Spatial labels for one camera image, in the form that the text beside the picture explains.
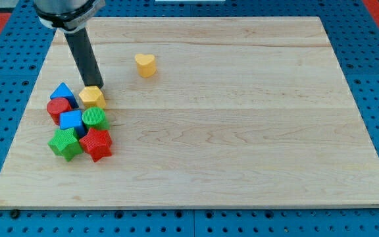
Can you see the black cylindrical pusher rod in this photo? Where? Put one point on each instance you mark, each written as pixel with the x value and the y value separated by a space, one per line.
pixel 84 57

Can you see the green star block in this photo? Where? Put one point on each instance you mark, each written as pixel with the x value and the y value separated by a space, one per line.
pixel 65 143

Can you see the red star block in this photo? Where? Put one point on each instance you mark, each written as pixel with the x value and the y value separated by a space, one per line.
pixel 97 143

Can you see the blue triangle block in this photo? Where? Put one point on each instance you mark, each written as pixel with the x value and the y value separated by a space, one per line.
pixel 63 90

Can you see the yellow hexagon block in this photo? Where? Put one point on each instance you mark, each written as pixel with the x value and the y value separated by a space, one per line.
pixel 92 96

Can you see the red cylinder block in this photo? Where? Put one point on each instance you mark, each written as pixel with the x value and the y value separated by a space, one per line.
pixel 57 106

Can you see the yellow heart block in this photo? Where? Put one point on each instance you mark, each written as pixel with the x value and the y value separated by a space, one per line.
pixel 146 64

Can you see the green cylinder block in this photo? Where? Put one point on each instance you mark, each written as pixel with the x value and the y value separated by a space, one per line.
pixel 95 117

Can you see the blue cube block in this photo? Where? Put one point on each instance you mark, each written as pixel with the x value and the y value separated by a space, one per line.
pixel 73 119

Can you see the wooden board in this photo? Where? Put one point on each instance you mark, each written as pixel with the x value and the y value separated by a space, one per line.
pixel 242 113

